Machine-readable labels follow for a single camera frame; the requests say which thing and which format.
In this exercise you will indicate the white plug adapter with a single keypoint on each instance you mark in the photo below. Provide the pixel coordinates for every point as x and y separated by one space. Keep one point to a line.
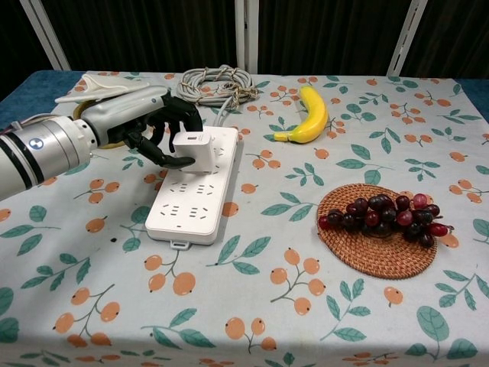
198 153

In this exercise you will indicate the dark red grape bunch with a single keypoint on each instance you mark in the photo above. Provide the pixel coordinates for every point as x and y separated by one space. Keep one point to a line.
386 216

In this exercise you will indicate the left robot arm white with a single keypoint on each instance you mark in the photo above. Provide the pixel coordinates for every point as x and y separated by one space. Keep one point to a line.
42 153

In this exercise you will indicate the black curtain panel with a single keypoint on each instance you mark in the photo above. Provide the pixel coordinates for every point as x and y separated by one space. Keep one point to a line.
454 38
145 34
15 46
328 34

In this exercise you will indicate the floral leaf fruit tablecloth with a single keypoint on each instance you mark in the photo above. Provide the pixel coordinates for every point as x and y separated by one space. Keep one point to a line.
267 306

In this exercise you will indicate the yellow clear tape roll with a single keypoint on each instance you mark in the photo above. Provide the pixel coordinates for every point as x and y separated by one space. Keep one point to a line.
78 111

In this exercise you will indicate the white metal frame post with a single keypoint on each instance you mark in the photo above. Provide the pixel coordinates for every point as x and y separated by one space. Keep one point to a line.
407 38
47 34
246 34

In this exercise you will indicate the white power strip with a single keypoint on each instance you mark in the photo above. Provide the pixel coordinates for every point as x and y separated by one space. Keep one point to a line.
191 214

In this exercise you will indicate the round woven rattan coaster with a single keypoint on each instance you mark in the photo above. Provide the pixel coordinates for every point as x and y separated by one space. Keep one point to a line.
374 256

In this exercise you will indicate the yellow banana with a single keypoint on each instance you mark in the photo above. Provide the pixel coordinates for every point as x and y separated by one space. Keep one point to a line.
313 118

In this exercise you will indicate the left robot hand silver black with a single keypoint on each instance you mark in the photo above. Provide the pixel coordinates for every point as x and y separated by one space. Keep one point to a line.
122 111

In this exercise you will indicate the white cloth slipper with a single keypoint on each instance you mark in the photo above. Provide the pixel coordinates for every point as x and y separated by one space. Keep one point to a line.
101 86

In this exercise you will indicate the blue table cover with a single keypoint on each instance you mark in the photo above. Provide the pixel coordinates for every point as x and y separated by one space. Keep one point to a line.
26 95

